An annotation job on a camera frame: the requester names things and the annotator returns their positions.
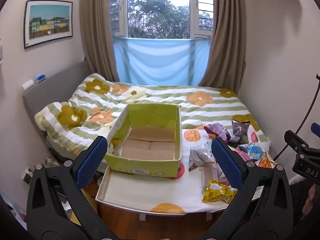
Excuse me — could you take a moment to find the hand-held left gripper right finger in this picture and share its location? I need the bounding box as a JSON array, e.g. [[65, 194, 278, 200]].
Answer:
[[205, 137, 294, 240]]

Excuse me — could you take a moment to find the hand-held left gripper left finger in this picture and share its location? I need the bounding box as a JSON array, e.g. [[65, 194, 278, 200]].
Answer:
[[26, 136, 112, 240]]

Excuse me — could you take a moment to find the clear white snack packet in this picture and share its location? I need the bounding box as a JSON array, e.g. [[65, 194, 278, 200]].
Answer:
[[200, 164, 227, 193]]

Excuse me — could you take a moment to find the blue white snack packet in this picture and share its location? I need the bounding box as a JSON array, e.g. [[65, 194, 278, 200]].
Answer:
[[239, 142, 266, 161]]

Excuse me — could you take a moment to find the silver snack packet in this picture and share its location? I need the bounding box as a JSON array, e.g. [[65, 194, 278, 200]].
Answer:
[[189, 141, 216, 172]]

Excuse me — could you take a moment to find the yellow snack packet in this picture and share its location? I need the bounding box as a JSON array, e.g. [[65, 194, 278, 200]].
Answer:
[[202, 179, 238, 203]]

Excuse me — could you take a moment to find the dark purple snack packet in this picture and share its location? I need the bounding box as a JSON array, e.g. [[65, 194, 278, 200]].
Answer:
[[230, 119, 251, 144]]

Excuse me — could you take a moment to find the orange striped snack packet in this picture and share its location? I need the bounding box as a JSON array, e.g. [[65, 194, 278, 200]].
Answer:
[[259, 151, 277, 168]]

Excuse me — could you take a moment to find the green cardboard box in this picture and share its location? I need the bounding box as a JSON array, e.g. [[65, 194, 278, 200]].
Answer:
[[103, 104, 182, 180]]

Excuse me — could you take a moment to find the person's right hand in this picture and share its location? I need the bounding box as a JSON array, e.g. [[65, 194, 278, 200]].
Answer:
[[302, 185, 320, 220]]

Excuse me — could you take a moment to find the grey bed headboard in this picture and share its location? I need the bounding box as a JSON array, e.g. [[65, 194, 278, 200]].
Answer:
[[22, 61, 88, 140]]

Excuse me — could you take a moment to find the floral striped quilt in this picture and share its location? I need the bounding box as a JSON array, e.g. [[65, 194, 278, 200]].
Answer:
[[34, 73, 268, 155]]

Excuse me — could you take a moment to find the small white box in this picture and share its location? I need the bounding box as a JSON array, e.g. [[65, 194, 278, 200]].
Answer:
[[21, 79, 34, 91]]

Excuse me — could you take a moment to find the light blue cloth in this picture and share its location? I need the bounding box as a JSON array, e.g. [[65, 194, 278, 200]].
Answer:
[[112, 35, 212, 87]]

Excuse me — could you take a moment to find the framed house picture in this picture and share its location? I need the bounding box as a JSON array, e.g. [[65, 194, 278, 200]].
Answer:
[[24, 0, 73, 49]]

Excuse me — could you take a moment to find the window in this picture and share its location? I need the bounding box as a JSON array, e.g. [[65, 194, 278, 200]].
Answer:
[[109, 0, 214, 40]]

